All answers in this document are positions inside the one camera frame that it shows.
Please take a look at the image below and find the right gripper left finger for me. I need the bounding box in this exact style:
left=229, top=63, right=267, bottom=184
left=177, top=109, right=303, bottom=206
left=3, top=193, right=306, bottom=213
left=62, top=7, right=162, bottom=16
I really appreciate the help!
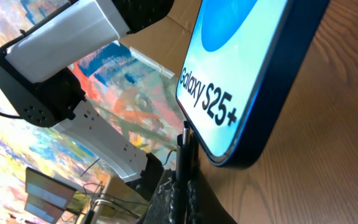
left=137, top=169, right=178, bottom=224

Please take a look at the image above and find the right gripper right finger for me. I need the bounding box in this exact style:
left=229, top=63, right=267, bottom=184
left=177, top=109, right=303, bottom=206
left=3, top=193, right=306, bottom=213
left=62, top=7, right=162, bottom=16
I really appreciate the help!
left=186, top=134, right=237, bottom=224

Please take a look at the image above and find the black USB charging cable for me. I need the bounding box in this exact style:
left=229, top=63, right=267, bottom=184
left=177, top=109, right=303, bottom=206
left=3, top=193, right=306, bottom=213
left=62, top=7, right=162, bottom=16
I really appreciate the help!
left=175, top=120, right=195, bottom=224

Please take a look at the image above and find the blue Galaxy S25 smartphone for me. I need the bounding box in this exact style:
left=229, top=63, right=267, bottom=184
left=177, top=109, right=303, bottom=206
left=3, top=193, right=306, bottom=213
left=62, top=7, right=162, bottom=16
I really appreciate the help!
left=175, top=0, right=329, bottom=168

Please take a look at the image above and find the computer monitor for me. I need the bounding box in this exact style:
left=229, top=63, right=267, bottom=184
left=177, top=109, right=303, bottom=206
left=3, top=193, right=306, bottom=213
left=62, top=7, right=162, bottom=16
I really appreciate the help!
left=24, top=167, right=76, bottom=224

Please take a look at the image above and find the colourful abstract painting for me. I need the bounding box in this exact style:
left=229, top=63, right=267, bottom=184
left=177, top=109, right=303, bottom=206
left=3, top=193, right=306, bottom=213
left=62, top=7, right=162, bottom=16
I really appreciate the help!
left=0, top=0, right=186, bottom=224

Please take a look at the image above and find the brown cardboard box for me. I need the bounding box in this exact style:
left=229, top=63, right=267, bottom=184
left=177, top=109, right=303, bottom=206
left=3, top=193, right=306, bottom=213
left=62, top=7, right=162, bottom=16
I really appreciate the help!
left=119, top=0, right=201, bottom=76

